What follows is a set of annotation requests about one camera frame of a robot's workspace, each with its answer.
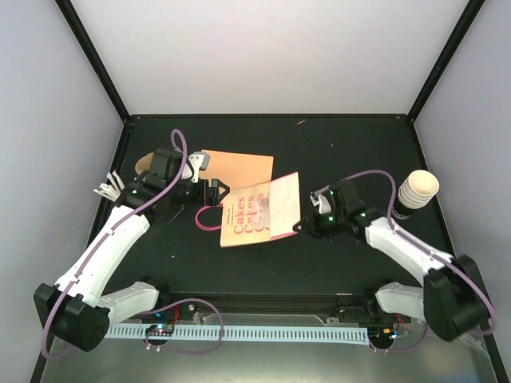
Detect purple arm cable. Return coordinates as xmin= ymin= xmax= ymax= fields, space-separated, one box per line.
xmin=42 ymin=128 xmax=192 ymax=359
xmin=331 ymin=170 xmax=496 ymax=334

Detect stack of paper cups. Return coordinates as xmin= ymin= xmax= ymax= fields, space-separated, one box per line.
xmin=392 ymin=170 xmax=440 ymax=220

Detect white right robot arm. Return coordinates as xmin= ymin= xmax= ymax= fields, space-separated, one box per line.
xmin=293 ymin=180 xmax=494 ymax=342

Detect white straws bundle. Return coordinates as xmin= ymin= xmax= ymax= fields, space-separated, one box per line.
xmin=93 ymin=170 xmax=125 ymax=202

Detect light blue cable duct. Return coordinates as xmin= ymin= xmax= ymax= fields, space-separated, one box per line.
xmin=105 ymin=323 xmax=369 ymax=345

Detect brown pulp cup carriers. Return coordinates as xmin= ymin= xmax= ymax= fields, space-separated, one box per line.
xmin=135 ymin=152 xmax=154 ymax=176

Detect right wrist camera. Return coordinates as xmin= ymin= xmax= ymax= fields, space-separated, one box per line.
xmin=310 ymin=191 xmax=331 ymax=215

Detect black frame post left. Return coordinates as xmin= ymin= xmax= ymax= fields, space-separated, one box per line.
xmin=55 ymin=0 xmax=130 ymax=121

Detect black frame post right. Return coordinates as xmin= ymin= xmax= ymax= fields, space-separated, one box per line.
xmin=407 ymin=0 xmax=485 ymax=123

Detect cream cakes paper bag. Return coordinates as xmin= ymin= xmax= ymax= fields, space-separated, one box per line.
xmin=195 ymin=172 xmax=301 ymax=248

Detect plain brown paper bag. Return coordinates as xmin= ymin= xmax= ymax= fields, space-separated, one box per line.
xmin=199 ymin=149 xmax=274 ymax=188

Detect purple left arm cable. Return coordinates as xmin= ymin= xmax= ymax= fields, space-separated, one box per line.
xmin=42 ymin=128 xmax=192 ymax=359

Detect black frame post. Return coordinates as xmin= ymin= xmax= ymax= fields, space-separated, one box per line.
xmin=55 ymin=0 xmax=130 ymax=121
xmin=407 ymin=0 xmax=485 ymax=123

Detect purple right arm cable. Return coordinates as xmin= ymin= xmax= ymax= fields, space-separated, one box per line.
xmin=331 ymin=170 xmax=496 ymax=334

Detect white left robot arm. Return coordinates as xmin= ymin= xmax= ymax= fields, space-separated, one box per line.
xmin=34 ymin=148 xmax=229 ymax=351

